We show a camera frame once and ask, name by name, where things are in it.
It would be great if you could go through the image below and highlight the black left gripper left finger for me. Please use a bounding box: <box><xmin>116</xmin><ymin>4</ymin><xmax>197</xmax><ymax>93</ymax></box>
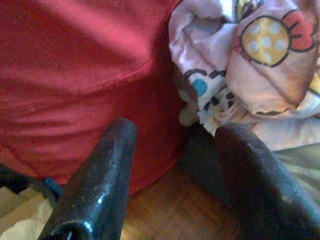
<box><xmin>37</xmin><ymin>117</ymin><xmax>138</xmax><ymax>240</ymax></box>

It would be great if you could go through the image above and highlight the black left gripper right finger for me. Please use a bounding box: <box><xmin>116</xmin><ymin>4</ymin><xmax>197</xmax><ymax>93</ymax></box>
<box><xmin>215</xmin><ymin>122</ymin><xmax>320</xmax><ymax>240</ymax></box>

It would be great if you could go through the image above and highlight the bed with grey floral sheet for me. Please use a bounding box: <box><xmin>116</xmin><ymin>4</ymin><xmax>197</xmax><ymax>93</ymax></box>
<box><xmin>272</xmin><ymin>143</ymin><xmax>320</xmax><ymax>198</ymax></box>

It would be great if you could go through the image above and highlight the black waste bin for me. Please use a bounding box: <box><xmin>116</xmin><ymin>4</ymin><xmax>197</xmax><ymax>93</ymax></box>
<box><xmin>0</xmin><ymin>162</ymin><xmax>65</xmax><ymax>208</ymax></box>

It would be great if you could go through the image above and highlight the large red cushion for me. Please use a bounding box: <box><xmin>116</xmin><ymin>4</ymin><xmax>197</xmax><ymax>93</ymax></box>
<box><xmin>0</xmin><ymin>0</ymin><xmax>191</xmax><ymax>196</ymax></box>

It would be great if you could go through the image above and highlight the pink cartoon print blanket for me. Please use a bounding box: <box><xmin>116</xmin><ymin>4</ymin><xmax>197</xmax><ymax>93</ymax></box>
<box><xmin>168</xmin><ymin>0</ymin><xmax>320</xmax><ymax>152</ymax></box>

